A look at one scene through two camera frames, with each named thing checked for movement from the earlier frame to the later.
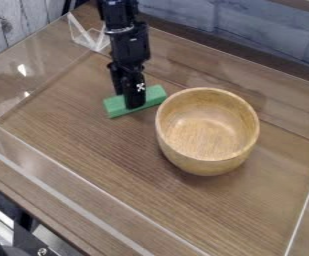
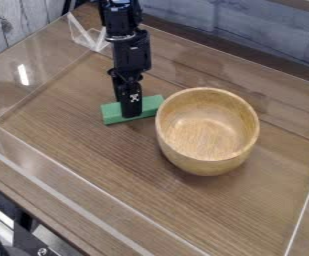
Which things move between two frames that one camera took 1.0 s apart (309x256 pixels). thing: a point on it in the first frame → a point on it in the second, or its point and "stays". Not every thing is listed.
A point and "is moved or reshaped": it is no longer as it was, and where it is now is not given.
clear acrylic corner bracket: x=91 y=38 stays
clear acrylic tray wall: x=85 y=216 stays
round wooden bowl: x=206 y=129 stays
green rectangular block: x=116 y=104 is moved or reshaped
